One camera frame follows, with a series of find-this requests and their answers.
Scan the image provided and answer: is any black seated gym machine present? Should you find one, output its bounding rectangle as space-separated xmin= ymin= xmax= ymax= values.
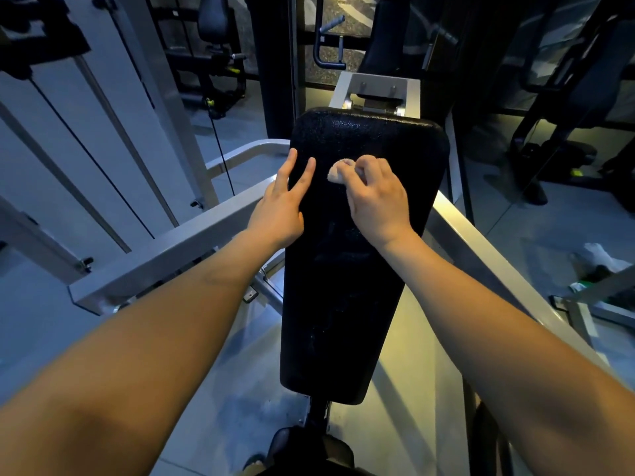
xmin=148 ymin=0 xmax=247 ymax=120

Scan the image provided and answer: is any person's right hand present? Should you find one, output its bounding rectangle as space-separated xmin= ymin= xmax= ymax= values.
xmin=335 ymin=154 xmax=417 ymax=251

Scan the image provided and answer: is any black steel cable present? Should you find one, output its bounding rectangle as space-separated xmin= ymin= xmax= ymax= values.
xmin=29 ymin=79 xmax=155 ymax=239
xmin=173 ymin=0 xmax=235 ymax=196

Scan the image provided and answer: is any grey gym machine frame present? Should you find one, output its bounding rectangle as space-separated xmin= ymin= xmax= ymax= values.
xmin=0 ymin=0 xmax=635 ymax=382

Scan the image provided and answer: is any chrome guide rod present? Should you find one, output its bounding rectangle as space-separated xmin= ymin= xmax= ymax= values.
xmin=0 ymin=101 xmax=132 ymax=253
xmin=74 ymin=56 xmax=179 ymax=227

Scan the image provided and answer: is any person's left hand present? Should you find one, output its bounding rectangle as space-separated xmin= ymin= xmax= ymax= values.
xmin=245 ymin=147 xmax=317 ymax=251

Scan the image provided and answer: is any white cloth bundle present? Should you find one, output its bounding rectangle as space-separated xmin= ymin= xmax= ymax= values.
xmin=585 ymin=242 xmax=631 ymax=273

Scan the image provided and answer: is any beige cleaning cloth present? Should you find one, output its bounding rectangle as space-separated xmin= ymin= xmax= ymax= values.
xmin=327 ymin=158 xmax=356 ymax=185

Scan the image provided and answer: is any black weight stack carriage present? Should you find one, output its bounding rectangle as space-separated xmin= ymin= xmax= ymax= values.
xmin=0 ymin=0 xmax=92 ymax=80

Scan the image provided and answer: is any person's left forearm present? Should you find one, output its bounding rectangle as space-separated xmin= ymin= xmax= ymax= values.
xmin=0 ymin=232 xmax=278 ymax=476

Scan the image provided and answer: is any black pillar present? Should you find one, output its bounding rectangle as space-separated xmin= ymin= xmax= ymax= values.
xmin=245 ymin=0 xmax=306 ymax=139

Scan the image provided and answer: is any black padded seat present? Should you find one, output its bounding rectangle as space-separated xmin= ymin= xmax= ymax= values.
xmin=267 ymin=426 xmax=356 ymax=476

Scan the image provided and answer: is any person's right forearm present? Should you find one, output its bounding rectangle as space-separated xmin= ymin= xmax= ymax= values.
xmin=382 ymin=232 xmax=635 ymax=476

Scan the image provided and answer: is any black padded backrest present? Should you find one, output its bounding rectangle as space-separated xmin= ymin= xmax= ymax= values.
xmin=279 ymin=107 xmax=451 ymax=406

